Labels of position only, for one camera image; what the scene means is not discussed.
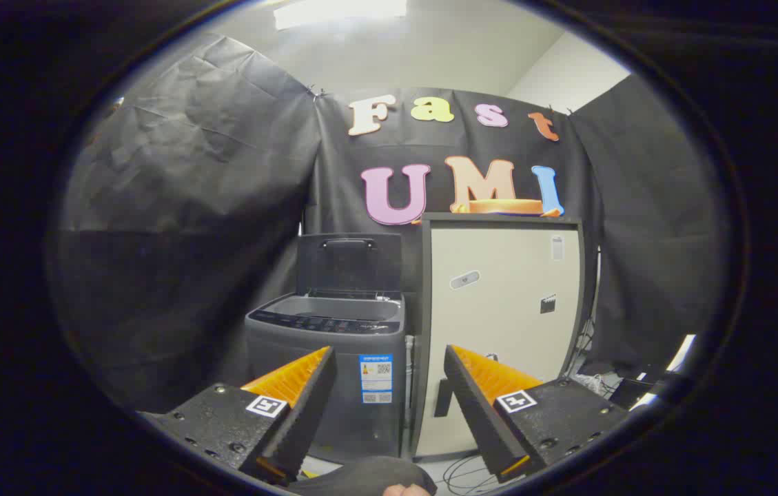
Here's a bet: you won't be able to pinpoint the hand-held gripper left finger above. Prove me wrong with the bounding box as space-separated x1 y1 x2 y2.
141 346 337 486

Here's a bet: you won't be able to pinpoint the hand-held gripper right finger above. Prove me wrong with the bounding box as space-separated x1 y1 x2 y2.
443 344 632 483

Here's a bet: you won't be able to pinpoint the grey washing machine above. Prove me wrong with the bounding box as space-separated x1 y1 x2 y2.
245 291 409 464

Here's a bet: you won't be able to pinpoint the yellow polo shirt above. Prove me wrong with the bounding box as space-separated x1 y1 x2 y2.
458 198 560 218

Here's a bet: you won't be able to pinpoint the person's dark clothing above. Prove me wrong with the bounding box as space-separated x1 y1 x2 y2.
289 456 438 496

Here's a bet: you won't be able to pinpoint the black box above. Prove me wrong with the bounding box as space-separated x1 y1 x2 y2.
611 378 658 409

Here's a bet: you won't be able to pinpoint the black backdrop cloth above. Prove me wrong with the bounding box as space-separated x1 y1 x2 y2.
51 31 730 414

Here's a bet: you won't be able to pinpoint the ceiling light panel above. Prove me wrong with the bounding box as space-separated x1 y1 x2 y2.
273 0 408 30

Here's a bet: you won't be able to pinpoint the floor cables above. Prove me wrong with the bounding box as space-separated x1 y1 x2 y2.
442 455 500 494

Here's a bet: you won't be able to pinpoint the beige cabinet with grey frame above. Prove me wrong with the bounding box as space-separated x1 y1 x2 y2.
411 212 586 461

